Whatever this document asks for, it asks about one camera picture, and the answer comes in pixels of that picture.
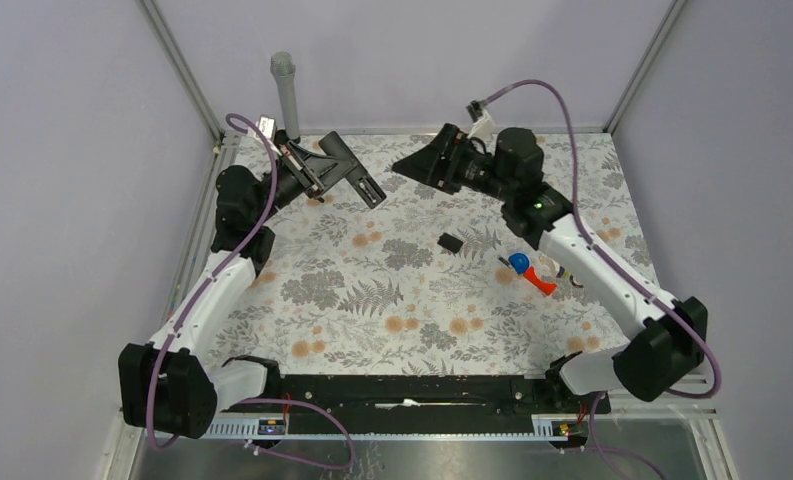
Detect silver microphone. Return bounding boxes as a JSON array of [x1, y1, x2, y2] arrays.
[[270, 51, 301, 141]]

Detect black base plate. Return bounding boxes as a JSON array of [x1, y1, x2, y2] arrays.
[[231, 374, 611, 422]]

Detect floral patterned mat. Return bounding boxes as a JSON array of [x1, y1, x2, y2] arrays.
[[208, 135, 626, 375]]

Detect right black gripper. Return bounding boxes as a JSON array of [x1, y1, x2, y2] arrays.
[[391, 123, 514, 203]]

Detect blue and orange toy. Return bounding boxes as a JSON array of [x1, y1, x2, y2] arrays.
[[507, 253, 557, 296]]

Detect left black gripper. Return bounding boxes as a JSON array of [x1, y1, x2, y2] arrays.
[[253, 140, 357, 224]]

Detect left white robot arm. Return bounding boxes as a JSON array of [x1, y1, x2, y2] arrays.
[[118, 132, 385, 439]]

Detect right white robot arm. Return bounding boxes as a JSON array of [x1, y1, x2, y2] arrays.
[[392, 124, 708, 412]]

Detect black remote battery cover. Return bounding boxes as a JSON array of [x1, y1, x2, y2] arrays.
[[437, 233, 464, 255]]

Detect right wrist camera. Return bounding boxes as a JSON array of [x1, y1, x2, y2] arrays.
[[467, 100, 496, 141]]

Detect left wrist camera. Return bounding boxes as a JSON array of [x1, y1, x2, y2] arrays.
[[246, 115, 278, 150]]

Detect white slotted cable duct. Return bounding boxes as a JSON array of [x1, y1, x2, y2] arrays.
[[202, 412, 568, 442]]

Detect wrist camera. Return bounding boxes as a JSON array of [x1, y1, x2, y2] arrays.
[[246, 115, 278, 150], [467, 100, 496, 141]]

